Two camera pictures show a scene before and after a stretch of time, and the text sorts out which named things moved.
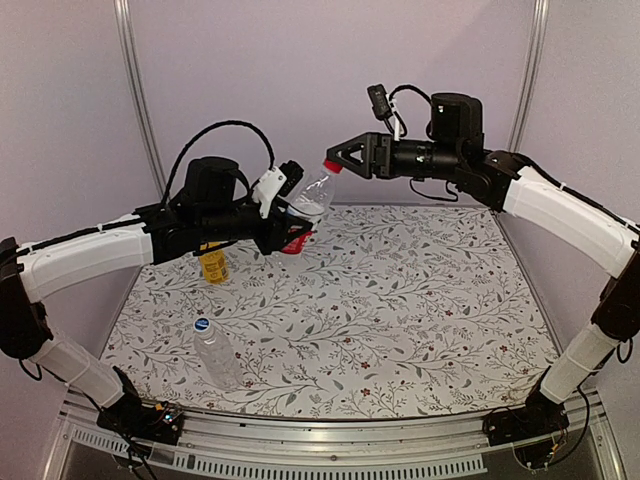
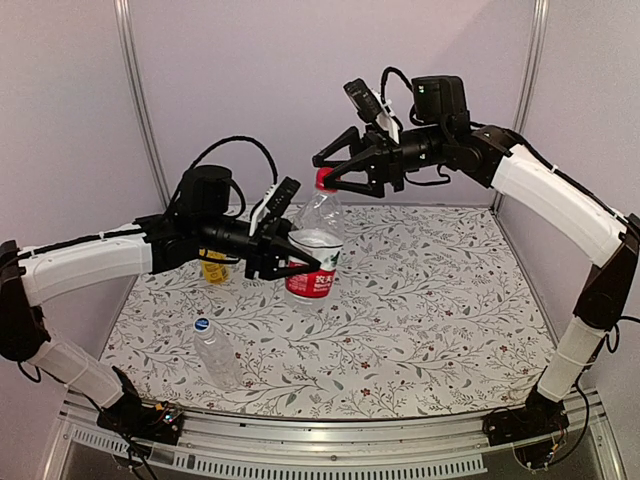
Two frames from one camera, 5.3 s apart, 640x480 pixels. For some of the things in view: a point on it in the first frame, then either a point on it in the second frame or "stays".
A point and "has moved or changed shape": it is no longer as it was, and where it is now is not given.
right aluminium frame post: [531, 58] stays
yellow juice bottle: [214, 264] stays
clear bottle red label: [310, 204] has moved or changed shape
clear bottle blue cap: [218, 355] stays
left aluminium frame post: [124, 25] stays
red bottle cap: [331, 165] has moved or changed shape
